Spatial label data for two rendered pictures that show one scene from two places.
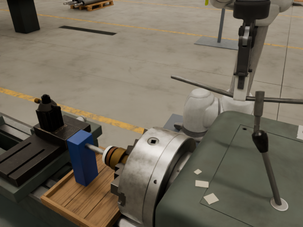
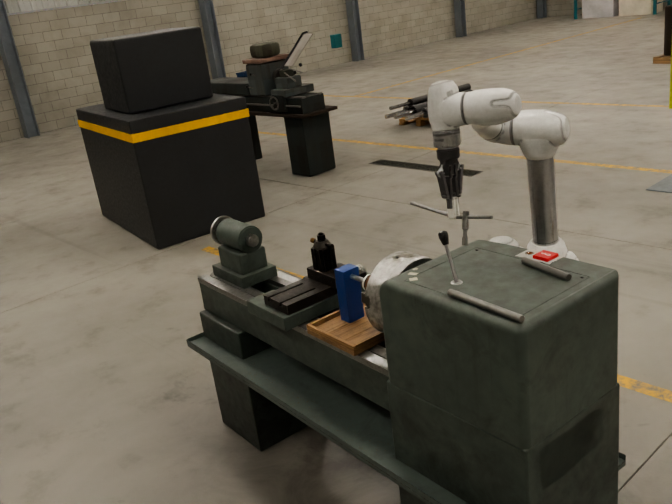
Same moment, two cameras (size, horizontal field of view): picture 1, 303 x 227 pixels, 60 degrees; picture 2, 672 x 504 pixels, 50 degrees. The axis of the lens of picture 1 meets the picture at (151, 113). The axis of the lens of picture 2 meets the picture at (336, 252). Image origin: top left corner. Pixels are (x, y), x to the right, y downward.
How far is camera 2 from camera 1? 1.88 m
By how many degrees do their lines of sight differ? 25
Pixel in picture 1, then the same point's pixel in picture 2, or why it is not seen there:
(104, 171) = not seen: hidden behind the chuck
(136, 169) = (378, 275)
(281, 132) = (506, 252)
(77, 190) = (341, 324)
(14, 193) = (284, 318)
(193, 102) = not seen: hidden behind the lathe
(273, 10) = (543, 144)
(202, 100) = not seen: hidden behind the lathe
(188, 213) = (394, 284)
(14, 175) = (286, 303)
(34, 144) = (306, 284)
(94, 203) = (354, 333)
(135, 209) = (376, 309)
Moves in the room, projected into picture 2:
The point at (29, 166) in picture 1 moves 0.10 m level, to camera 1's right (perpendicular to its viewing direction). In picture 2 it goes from (300, 298) to (322, 299)
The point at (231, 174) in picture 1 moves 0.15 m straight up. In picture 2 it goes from (438, 270) to (434, 227)
